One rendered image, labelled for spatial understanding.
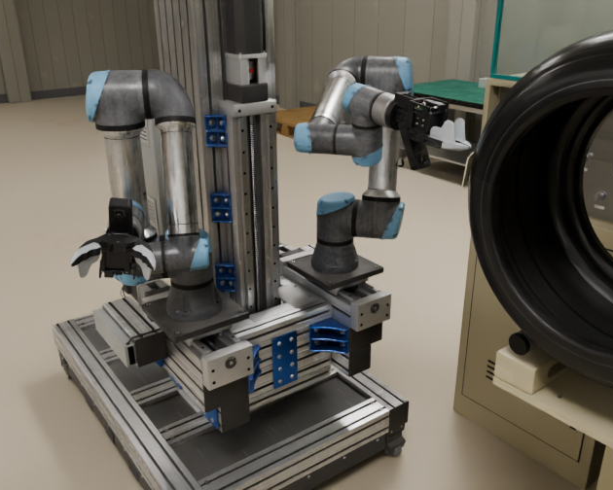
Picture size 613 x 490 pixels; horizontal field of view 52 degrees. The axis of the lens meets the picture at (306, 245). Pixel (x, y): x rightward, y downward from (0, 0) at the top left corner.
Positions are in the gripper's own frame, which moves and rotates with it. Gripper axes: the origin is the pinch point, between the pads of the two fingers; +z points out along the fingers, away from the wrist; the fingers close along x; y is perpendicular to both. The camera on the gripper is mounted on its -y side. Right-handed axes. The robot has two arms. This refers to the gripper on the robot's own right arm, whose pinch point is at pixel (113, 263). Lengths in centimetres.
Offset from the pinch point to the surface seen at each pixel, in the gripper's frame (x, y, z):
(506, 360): -77, 11, 15
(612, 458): -119, 44, 6
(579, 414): -86, 14, 27
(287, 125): -125, 77, -555
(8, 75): 225, 99, -843
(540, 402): -82, 15, 22
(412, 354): -119, 91, -117
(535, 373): -80, 10, 20
